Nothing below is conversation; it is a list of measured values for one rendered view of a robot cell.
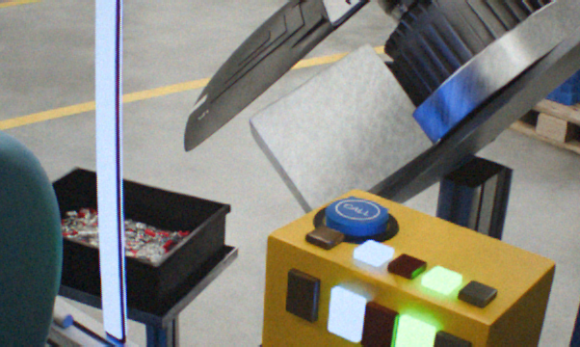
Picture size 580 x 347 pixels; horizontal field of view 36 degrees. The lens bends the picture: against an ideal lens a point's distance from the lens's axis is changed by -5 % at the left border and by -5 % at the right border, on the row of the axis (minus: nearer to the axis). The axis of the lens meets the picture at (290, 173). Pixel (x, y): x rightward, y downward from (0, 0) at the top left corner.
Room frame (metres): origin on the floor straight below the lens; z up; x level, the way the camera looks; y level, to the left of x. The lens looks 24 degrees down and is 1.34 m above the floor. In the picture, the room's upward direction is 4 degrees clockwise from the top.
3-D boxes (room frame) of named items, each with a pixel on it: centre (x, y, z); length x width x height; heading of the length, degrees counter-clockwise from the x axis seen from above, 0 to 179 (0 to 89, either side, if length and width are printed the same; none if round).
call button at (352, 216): (0.53, -0.04, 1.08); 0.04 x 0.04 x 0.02
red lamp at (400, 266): (0.48, -0.07, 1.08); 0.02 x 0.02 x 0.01; 53
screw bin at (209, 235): (0.91, 0.19, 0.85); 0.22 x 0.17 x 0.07; 68
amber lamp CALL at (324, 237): (0.51, -0.02, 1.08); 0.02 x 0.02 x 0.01; 53
